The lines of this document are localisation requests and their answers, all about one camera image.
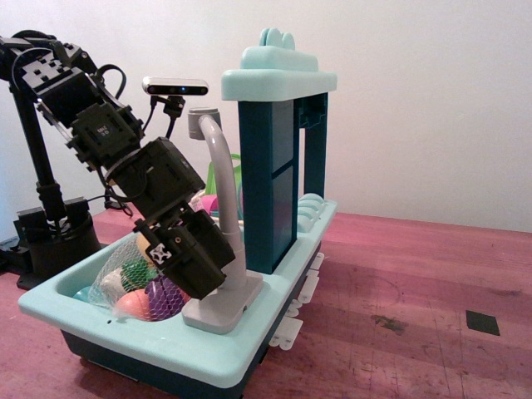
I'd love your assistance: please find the teal toy sink basin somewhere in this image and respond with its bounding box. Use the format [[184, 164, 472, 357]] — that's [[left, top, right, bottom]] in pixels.
[[18, 195, 337, 398]]

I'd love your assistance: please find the black gripper body with marker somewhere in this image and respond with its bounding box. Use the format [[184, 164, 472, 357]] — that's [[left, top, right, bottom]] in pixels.
[[134, 209, 235, 299]]

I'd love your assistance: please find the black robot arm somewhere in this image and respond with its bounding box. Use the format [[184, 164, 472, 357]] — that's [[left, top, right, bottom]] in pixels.
[[1, 31, 234, 299]]

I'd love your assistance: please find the mesh bag of toy food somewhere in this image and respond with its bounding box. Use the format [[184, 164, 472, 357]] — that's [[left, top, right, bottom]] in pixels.
[[87, 234, 190, 322]]

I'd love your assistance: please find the grey toy faucet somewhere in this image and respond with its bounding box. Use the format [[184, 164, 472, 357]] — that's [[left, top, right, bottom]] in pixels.
[[180, 106, 265, 336]]

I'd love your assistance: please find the black tape patch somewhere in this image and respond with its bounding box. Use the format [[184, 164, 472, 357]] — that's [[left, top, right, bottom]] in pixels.
[[465, 310, 500, 336]]

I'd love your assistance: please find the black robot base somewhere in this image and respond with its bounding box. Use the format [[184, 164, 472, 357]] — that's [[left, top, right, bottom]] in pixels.
[[1, 197, 101, 290]]

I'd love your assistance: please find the white depth camera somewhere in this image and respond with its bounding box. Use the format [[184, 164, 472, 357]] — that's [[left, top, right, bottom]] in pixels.
[[142, 76, 209, 96]]

